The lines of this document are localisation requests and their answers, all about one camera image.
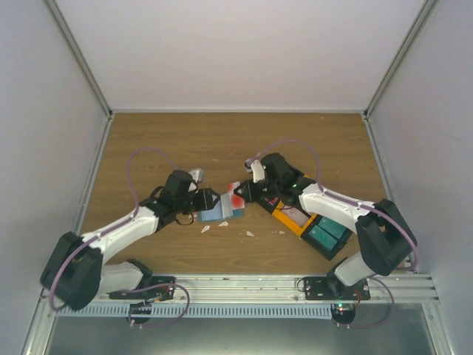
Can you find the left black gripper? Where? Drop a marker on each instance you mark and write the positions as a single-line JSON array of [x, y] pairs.
[[206, 202]]

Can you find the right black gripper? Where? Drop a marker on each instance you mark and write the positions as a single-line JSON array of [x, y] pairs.
[[250, 196]]

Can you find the red white credit card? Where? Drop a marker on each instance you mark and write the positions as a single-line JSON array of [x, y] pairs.
[[236, 201]]

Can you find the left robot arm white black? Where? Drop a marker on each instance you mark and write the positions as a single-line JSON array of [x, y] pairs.
[[78, 270]]

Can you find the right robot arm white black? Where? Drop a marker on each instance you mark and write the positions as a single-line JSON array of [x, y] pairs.
[[384, 238]]

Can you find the black card tray far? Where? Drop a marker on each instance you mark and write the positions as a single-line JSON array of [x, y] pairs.
[[269, 201]]

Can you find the black card tray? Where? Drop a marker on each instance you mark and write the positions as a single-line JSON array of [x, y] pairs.
[[269, 201], [328, 255]]

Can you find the orange card tray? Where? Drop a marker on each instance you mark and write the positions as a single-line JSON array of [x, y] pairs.
[[287, 222]]

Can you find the pink white card in orange tray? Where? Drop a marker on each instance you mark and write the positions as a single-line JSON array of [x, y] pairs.
[[298, 216]]

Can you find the black card tray near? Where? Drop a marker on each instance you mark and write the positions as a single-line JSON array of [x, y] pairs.
[[328, 255]]

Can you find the teal credit card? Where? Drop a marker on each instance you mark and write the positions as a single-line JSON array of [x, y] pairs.
[[329, 233]]

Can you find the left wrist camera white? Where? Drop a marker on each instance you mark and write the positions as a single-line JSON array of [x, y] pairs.
[[197, 174]]

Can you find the aluminium front rail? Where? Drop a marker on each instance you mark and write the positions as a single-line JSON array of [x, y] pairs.
[[401, 288]]

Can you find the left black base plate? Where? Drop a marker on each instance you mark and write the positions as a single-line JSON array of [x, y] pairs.
[[152, 288]]

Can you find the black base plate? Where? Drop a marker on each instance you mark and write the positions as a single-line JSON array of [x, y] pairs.
[[323, 288], [152, 288]]

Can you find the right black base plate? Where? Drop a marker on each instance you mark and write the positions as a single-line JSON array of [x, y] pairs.
[[323, 288]]

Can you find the slotted grey cable duct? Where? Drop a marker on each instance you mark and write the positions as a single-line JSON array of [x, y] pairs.
[[172, 310]]

